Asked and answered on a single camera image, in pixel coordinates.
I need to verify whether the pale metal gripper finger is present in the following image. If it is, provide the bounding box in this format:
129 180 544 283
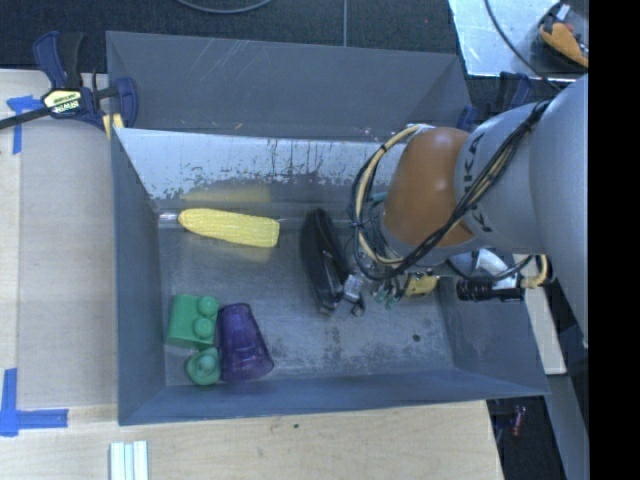
343 273 367 318
319 291 348 318

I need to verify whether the grey metal bin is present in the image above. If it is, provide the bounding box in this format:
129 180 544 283
104 30 552 427

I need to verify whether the purple plastic cup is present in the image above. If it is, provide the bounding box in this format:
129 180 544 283
216 301 276 384

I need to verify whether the yellow toy corn cob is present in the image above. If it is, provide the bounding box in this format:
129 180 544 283
177 207 282 249

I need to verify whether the green round toy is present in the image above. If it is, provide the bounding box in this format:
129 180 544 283
184 346 223 388

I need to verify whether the green toy building brick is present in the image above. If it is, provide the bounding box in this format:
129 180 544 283
164 293 221 347

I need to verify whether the pale wood board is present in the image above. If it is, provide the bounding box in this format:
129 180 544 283
17 116 121 412

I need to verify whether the black cylinder on white bracket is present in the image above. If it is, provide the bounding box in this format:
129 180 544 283
454 248 526 304

